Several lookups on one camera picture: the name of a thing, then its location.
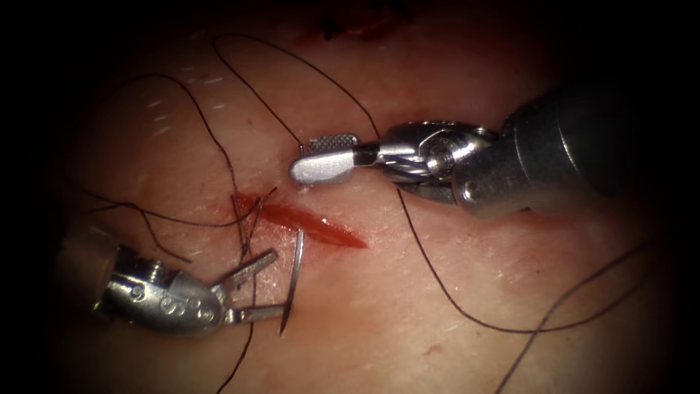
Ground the right arm needle driver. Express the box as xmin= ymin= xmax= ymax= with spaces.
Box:
xmin=376 ymin=120 xmax=499 ymax=205

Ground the right arm needle driver jaw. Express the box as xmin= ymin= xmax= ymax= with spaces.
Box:
xmin=289 ymin=142 xmax=380 ymax=186
xmin=307 ymin=133 xmax=359 ymax=154

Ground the left arm needle driver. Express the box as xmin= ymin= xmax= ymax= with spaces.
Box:
xmin=96 ymin=244 xmax=226 ymax=336

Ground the left arm needle driver jaw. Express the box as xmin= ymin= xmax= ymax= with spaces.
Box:
xmin=225 ymin=304 xmax=289 ymax=325
xmin=211 ymin=248 xmax=281 ymax=300

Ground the curved steel needle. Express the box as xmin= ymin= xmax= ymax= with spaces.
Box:
xmin=279 ymin=227 xmax=306 ymax=336

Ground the black thread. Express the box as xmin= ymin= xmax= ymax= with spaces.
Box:
xmin=65 ymin=34 xmax=660 ymax=394

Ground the black stitching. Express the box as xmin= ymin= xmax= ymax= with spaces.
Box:
xmin=229 ymin=185 xmax=280 ymax=265

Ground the tissue pad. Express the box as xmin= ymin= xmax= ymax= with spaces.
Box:
xmin=32 ymin=0 xmax=679 ymax=394

